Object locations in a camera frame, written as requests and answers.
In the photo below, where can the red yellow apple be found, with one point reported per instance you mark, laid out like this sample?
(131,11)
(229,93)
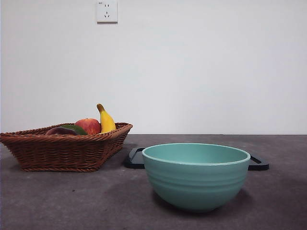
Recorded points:
(90,125)

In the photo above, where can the yellow banana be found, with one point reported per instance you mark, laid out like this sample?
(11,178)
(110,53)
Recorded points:
(107,122)

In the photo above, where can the brown wicker basket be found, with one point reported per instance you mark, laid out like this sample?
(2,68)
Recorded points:
(60,153)

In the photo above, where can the white wall socket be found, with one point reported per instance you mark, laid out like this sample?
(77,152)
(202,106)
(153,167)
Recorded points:
(107,12)

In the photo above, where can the dark purple plum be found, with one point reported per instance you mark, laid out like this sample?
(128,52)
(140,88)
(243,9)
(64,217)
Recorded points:
(58,131)

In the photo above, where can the teal ribbed bowl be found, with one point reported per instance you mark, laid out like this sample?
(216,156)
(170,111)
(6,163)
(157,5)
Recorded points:
(195,184)

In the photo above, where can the dark rectangular tray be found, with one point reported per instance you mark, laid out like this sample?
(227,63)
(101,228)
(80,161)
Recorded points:
(134,160)

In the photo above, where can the green avocado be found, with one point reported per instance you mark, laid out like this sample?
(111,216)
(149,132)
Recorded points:
(79,129)

